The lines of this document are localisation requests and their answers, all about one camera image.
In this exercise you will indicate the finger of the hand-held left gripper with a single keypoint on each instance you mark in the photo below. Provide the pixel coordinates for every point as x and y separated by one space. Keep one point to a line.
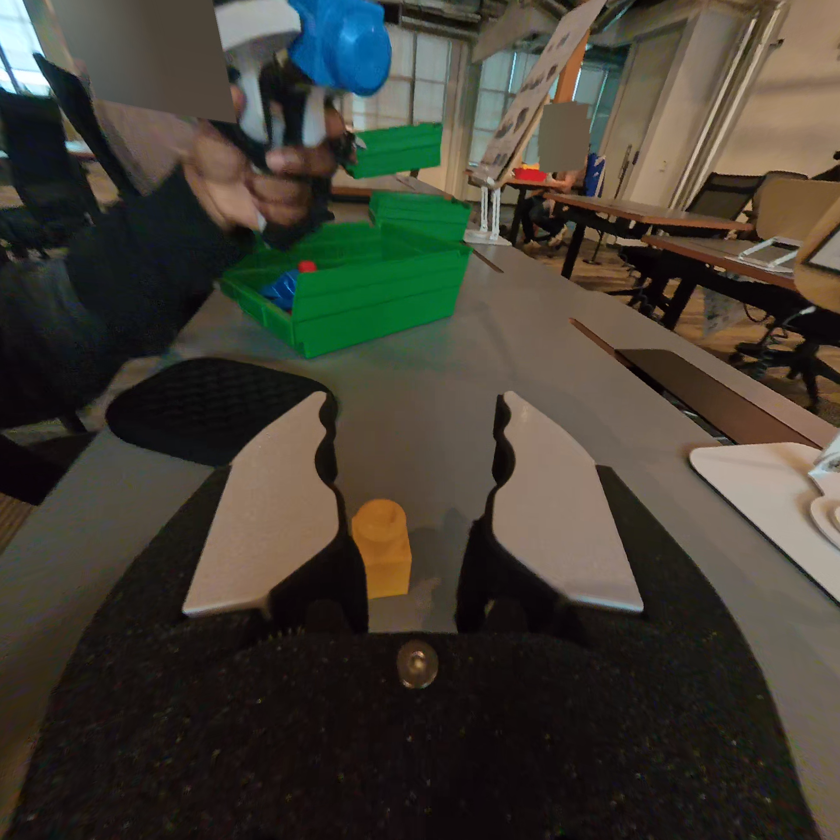
256 23

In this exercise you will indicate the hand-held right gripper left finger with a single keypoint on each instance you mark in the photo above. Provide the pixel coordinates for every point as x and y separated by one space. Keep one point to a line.
269 512

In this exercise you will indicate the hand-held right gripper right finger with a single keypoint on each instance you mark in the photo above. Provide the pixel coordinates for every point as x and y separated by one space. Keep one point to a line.
558 512

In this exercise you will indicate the blue mega block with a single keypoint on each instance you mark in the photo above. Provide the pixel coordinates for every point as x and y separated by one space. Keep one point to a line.
282 292
348 46

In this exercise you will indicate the orange mega block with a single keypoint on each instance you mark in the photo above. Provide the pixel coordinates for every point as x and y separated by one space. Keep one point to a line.
384 558

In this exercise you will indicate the green plastic bin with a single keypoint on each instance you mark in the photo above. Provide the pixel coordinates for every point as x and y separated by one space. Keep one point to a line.
400 148
420 213
380 295

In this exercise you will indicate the person's left forearm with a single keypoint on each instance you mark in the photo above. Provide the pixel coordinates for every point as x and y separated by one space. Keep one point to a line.
118 289

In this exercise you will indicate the person's left hand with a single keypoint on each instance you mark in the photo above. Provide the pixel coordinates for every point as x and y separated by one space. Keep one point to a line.
223 177

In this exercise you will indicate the black mesh chair back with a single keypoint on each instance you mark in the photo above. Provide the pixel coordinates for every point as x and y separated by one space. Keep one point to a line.
197 407

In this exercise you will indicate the white mat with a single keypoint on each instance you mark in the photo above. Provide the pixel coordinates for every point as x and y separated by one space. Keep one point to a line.
754 492

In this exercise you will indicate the white lattice stand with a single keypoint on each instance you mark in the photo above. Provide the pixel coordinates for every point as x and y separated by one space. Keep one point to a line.
489 210

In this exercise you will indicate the white poster board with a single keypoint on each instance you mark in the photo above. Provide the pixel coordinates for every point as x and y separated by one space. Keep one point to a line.
525 111

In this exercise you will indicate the red bin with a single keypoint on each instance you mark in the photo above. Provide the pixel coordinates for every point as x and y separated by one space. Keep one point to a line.
530 176

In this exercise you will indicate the white round object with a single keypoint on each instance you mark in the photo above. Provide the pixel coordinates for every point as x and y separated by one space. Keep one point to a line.
827 518

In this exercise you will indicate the wooden desk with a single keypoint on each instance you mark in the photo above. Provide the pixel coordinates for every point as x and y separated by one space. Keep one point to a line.
656 211
722 259

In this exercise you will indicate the white laptop stand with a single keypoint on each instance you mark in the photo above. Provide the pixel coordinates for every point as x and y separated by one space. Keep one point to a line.
771 253

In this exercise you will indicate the black mesh office chair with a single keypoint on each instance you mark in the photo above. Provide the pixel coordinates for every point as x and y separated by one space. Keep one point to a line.
722 197

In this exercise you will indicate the beige office chair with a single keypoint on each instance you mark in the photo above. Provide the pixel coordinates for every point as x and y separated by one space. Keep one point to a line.
787 203

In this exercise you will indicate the wooden easel post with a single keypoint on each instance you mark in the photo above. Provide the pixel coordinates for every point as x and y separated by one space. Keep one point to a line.
572 65

